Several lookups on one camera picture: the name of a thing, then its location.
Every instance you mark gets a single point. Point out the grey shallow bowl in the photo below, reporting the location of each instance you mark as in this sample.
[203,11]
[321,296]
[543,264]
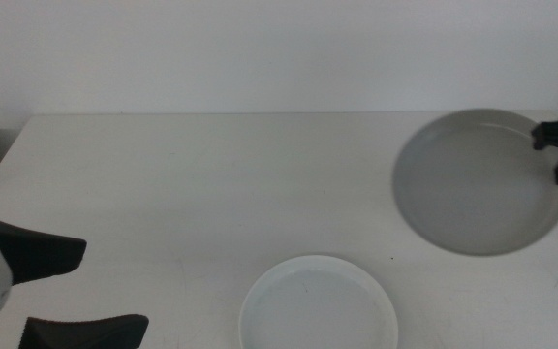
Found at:
[477,189]

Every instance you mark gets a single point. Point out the white shallow bowl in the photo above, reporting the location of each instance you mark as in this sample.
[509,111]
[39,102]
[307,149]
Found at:
[318,310]

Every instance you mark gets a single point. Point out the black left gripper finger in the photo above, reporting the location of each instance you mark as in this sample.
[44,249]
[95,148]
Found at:
[85,334]
[41,252]

